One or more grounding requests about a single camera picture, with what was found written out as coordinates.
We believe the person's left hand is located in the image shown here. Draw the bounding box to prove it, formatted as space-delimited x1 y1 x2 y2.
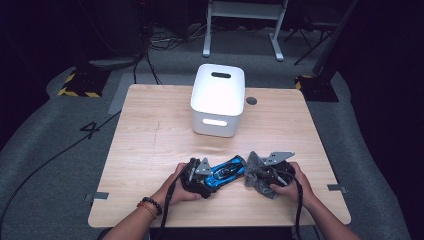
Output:
156 162 203 206

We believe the grey fluffy cloth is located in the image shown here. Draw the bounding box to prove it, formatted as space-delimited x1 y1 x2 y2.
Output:
244 150 284 200

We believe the hand-held gripper cable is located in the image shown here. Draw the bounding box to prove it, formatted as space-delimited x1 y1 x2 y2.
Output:
283 171 305 240
151 166 192 240

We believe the black folding stand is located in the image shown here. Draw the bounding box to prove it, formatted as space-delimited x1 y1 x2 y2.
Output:
284 13 338 66

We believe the grey slanted pole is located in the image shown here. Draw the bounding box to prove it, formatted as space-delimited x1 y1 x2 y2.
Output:
311 0 359 76

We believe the white plastic storage bin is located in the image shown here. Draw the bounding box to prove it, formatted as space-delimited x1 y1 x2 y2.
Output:
190 63 246 138

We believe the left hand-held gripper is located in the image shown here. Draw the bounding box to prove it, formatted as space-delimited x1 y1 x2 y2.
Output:
179 157 214 200

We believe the person's right hand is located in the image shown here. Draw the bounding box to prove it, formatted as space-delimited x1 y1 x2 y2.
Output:
269 161 316 205

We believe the grey table bracket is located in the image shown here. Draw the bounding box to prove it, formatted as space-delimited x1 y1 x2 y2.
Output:
84 191 110 203
327 183 348 194

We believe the right hand-held gripper cable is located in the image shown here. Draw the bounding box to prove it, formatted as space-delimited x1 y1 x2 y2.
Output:
283 171 305 240

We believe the long black floor cable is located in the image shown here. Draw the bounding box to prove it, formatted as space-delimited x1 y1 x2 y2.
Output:
0 111 121 231

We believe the bundle of floor cables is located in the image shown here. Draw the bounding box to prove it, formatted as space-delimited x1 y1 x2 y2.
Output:
146 24 208 51

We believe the black bead bracelet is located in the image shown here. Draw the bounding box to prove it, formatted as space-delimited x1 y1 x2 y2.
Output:
141 196 163 216

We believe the yellow-black striped stand base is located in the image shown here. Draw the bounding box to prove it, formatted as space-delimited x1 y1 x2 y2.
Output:
294 74 339 103
57 68 111 99

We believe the blue toy car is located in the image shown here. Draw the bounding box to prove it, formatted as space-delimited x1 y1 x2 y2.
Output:
203 154 248 194

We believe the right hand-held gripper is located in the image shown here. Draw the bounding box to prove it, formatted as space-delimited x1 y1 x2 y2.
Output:
259 151 298 188

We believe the red string bracelet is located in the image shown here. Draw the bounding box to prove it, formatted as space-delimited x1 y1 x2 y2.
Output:
136 201 158 219

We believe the left hand-held gripper cable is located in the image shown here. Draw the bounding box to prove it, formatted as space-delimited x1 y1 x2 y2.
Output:
151 166 192 240

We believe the white metal desk frame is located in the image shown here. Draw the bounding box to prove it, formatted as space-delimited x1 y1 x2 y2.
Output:
202 0 289 62

